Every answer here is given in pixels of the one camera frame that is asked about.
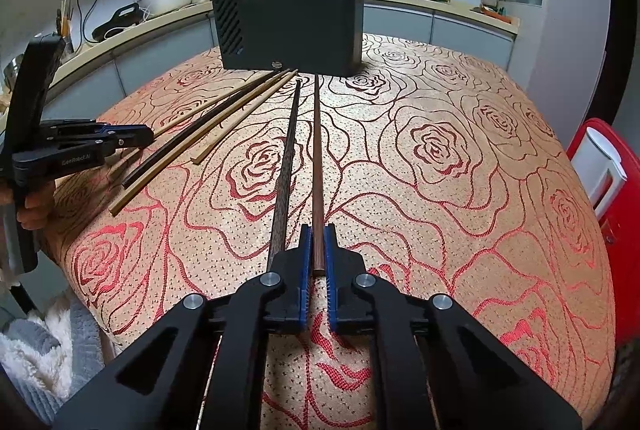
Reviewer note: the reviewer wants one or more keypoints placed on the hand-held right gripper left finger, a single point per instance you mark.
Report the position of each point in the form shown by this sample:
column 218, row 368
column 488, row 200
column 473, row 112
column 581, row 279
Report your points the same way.
column 306, row 270

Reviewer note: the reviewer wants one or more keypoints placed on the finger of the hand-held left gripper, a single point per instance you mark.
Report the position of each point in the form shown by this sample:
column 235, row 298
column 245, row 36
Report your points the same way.
column 75, row 129
column 135, row 135

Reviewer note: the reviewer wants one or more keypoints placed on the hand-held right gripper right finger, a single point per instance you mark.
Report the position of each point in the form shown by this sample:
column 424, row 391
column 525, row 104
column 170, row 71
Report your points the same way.
column 330, row 270

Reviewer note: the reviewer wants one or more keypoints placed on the dark wooden chopstick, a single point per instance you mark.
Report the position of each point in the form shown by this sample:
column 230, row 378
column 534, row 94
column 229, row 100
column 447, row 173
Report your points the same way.
column 286, row 170
column 150, row 166

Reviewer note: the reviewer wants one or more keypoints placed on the light wooden chopstick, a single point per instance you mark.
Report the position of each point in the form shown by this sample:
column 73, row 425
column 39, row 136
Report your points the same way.
column 225, row 133
column 200, row 111

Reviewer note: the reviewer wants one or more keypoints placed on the reddish brown wooden chopstick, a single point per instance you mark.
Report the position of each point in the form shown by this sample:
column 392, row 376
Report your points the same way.
column 317, row 170

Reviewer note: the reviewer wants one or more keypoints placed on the dark grey utensil holder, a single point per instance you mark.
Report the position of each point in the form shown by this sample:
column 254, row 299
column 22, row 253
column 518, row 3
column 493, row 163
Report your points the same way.
column 300, row 35

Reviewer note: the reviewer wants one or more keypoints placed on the countertop cup with utensils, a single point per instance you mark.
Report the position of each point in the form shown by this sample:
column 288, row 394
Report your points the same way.
column 64, row 17

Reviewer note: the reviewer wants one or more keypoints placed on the person's left hand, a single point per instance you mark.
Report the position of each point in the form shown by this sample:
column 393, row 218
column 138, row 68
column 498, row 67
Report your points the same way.
column 37, row 207

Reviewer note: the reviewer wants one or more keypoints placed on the steel pot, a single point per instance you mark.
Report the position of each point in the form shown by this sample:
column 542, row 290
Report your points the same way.
column 14, row 72

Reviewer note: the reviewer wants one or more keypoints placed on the black countertop appliance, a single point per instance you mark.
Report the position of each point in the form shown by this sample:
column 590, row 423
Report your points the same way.
column 117, row 21

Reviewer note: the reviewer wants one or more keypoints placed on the rose patterned tablecloth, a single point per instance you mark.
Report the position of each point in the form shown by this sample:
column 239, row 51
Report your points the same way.
column 450, row 160

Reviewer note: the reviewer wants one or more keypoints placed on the person's grey fleece clothing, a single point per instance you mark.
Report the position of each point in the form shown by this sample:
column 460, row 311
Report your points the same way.
column 45, row 350

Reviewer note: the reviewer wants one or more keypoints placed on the beige kitchen countertop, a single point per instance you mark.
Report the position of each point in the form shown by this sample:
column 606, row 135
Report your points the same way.
column 425, row 2

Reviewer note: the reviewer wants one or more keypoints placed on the white electric kettle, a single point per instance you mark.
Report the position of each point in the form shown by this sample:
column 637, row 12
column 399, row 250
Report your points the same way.
column 595, row 165

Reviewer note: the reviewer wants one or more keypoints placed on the red plastic chair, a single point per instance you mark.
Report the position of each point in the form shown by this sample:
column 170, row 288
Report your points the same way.
column 622, row 260

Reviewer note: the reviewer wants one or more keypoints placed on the orange tray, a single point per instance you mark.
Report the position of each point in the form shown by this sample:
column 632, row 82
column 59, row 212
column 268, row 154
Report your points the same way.
column 502, row 16

